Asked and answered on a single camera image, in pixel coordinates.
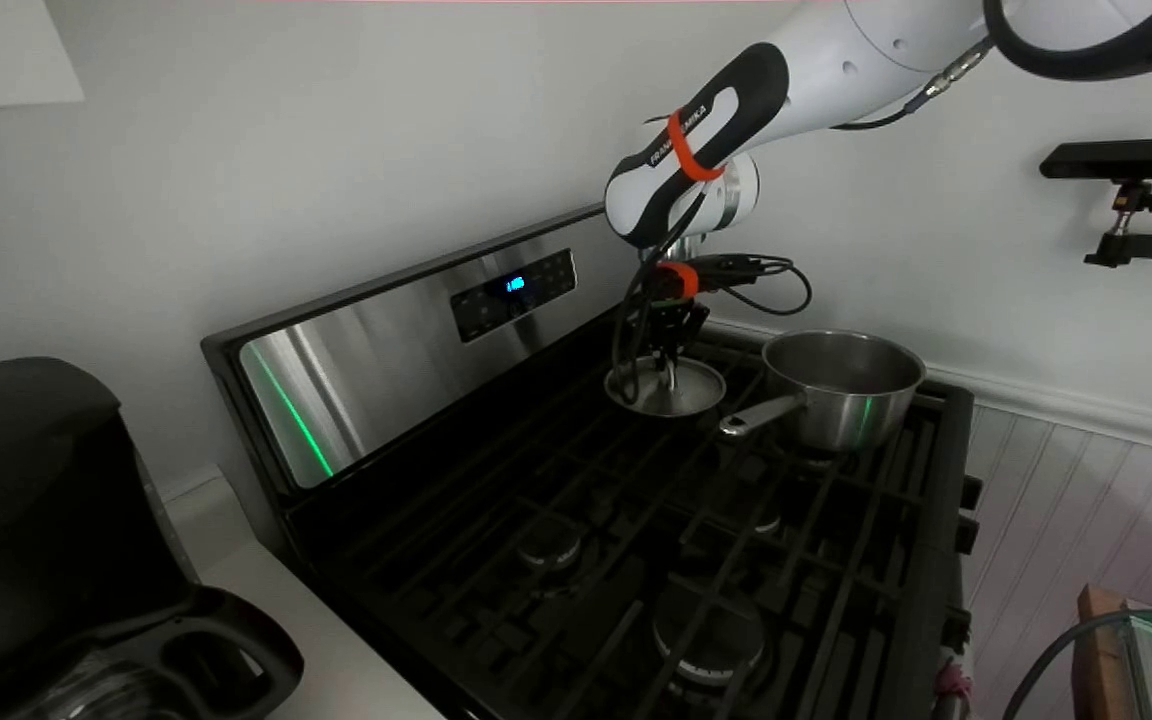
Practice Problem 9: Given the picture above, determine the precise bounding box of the grey cable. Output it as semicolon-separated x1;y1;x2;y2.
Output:
999;608;1141;720

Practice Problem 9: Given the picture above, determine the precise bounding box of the black coffee maker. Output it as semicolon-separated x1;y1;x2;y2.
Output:
0;358;302;720

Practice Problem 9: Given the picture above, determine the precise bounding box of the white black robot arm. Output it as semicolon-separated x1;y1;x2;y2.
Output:
605;0;1152;405

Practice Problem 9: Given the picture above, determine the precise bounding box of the black wall mounted bracket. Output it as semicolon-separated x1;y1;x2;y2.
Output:
1039;140;1152;269

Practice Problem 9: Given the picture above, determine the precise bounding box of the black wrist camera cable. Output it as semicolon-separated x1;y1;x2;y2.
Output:
692;250;815;321

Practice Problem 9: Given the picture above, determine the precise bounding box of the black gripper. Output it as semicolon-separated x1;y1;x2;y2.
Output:
625;261;707;387

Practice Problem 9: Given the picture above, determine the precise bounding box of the green glass box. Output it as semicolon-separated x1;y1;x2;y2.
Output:
1070;587;1152;720

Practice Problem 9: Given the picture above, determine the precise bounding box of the stainless steel saucepan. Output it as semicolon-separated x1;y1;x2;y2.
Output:
719;333;922;455

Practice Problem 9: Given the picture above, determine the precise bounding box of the black stainless gas stove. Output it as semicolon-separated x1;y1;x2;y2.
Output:
202;211;976;720

